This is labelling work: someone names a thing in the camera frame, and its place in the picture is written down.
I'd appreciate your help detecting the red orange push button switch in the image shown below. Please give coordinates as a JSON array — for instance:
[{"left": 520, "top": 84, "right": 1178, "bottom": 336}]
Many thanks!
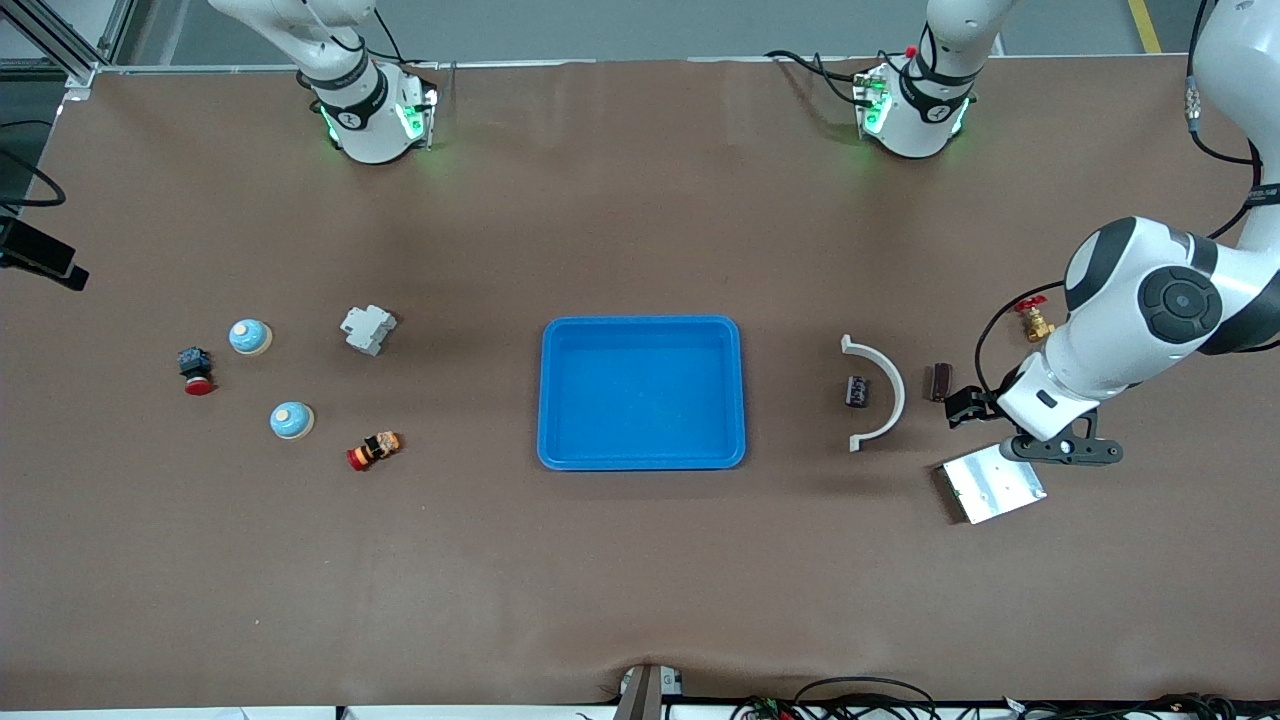
[{"left": 346, "top": 431, "right": 403, "bottom": 472}]

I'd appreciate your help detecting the white circuit breaker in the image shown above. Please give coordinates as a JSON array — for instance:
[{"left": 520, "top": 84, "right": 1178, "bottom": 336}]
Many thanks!
[{"left": 340, "top": 304, "right": 398, "bottom": 357}]

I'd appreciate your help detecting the white curved bracket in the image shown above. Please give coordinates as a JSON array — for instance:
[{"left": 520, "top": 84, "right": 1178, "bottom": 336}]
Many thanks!
[{"left": 840, "top": 335, "right": 907, "bottom": 453}]

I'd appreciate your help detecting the metal table clamp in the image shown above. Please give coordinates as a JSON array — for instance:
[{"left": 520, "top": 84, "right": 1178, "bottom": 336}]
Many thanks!
[{"left": 613, "top": 663, "right": 687, "bottom": 720}]

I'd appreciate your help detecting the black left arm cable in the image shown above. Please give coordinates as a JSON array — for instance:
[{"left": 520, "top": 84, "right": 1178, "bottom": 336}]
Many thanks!
[{"left": 975, "top": 0, "right": 1280, "bottom": 396}]

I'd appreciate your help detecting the brass valve red handle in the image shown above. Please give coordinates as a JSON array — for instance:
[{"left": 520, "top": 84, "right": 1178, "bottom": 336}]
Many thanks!
[{"left": 1012, "top": 296, "right": 1058, "bottom": 343}]

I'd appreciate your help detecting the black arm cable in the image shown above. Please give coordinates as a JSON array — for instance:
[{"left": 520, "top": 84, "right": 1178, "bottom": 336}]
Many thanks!
[
  {"left": 0, "top": 120, "right": 67, "bottom": 208},
  {"left": 975, "top": 0, "right": 1280, "bottom": 396}
]

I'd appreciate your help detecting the blue plastic tray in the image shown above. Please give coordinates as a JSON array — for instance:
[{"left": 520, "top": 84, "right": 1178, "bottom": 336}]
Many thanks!
[{"left": 537, "top": 316, "right": 748, "bottom": 472}]

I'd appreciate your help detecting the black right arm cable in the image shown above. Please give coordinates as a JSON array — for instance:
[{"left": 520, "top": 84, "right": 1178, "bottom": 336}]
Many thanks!
[{"left": 0, "top": 120, "right": 67, "bottom": 208}]

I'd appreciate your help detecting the aluminium frame profile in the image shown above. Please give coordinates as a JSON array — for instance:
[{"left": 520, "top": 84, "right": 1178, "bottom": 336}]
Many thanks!
[{"left": 0, "top": 0, "right": 136, "bottom": 89}]

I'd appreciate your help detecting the black cable bundle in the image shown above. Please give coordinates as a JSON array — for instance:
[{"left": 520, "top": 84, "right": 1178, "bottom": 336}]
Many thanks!
[{"left": 728, "top": 677, "right": 1280, "bottom": 720}]

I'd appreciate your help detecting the black red emergency stop button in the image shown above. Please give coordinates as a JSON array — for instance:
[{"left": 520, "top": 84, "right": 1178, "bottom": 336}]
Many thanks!
[{"left": 177, "top": 346, "right": 216, "bottom": 396}]

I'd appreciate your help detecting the silver metal plate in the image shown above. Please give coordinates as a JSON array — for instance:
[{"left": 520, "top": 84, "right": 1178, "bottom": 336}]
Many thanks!
[{"left": 938, "top": 438, "right": 1048, "bottom": 526}]

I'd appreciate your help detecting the black base power cable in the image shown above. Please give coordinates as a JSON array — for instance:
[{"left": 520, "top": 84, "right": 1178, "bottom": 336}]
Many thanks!
[{"left": 765, "top": 50, "right": 869, "bottom": 106}]

